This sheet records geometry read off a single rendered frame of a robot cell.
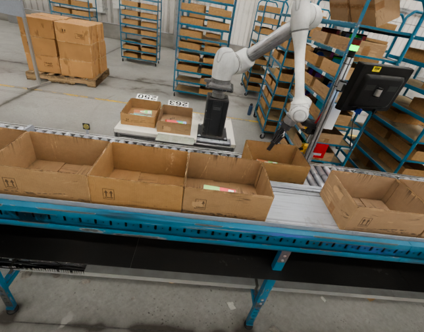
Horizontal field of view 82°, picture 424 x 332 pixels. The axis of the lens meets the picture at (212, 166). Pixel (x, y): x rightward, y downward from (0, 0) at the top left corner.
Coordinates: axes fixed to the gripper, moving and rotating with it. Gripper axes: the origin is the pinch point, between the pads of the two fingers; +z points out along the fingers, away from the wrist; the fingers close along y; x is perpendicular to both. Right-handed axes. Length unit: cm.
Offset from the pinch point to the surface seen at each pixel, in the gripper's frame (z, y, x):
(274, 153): 4.3, 0.2, -6.6
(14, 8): 93, 287, 340
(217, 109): 3, 30, 42
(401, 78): -80, 4, -47
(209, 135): 27, 30, 37
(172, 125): 32, 27, 68
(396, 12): -118, 56, -44
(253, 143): 4.7, -0.5, 12.6
